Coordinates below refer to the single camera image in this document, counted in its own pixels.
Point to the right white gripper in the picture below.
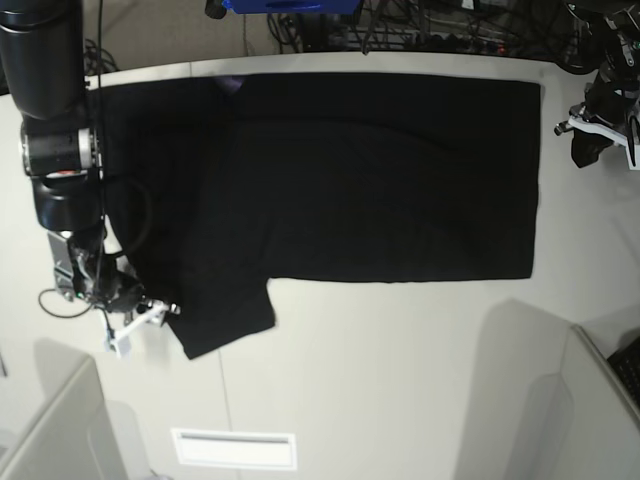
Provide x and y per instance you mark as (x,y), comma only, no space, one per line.
(154,313)

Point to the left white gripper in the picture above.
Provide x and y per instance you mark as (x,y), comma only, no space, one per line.
(592,134)

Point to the black T-shirt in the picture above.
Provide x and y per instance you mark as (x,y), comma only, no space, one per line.
(218,185)

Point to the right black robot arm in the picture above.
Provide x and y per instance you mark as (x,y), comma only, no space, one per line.
(63,149)

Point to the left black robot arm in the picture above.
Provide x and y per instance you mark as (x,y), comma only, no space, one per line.
(609,114)

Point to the left beige partition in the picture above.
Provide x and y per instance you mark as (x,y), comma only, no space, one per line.
(70,436)

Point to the beige partition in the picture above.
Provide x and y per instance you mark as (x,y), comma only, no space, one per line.
(578,423)
(70,436)

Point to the black power strip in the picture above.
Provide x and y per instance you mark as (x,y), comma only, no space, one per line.
(464,44)

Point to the white label plate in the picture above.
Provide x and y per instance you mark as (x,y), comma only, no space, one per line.
(236,450)

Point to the black keyboard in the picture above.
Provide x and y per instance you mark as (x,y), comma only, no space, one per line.
(625,364)

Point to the right beige partition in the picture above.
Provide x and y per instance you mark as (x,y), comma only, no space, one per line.
(578,423)

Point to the blue box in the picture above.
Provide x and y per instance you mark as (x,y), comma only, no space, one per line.
(346,7)

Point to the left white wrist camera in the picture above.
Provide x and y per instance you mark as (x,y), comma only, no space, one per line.
(632,149)

